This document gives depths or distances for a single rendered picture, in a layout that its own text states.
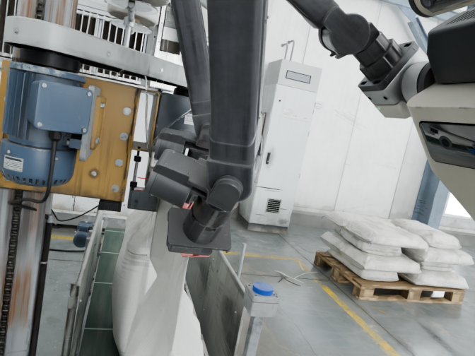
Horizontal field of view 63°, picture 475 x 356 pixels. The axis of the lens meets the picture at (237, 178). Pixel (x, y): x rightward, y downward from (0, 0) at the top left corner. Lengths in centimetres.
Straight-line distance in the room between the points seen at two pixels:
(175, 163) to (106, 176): 59
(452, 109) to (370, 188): 565
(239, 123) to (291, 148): 449
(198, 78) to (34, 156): 37
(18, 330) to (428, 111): 119
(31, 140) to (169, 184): 44
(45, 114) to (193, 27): 33
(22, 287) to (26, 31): 71
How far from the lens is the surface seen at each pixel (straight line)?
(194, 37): 80
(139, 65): 98
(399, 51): 88
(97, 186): 110
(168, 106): 107
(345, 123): 592
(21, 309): 131
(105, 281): 215
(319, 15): 83
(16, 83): 91
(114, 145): 108
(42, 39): 88
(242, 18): 38
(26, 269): 125
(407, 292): 399
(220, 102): 42
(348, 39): 82
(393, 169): 649
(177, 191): 53
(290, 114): 487
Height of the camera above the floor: 129
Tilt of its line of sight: 8 degrees down
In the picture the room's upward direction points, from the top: 11 degrees clockwise
